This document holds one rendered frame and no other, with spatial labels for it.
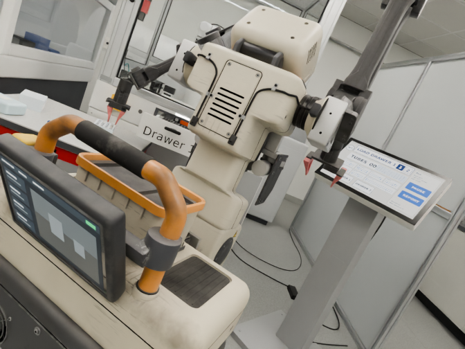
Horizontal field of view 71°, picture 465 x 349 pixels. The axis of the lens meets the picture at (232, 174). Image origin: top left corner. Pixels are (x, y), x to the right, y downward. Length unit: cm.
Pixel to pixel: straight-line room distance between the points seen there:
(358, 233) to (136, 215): 132
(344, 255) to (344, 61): 396
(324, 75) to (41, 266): 489
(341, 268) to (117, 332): 136
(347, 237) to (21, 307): 142
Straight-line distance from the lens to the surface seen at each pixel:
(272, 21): 91
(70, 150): 131
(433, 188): 169
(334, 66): 531
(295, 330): 198
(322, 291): 185
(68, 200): 47
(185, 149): 148
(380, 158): 178
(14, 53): 188
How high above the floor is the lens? 113
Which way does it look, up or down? 12 degrees down
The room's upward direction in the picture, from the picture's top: 24 degrees clockwise
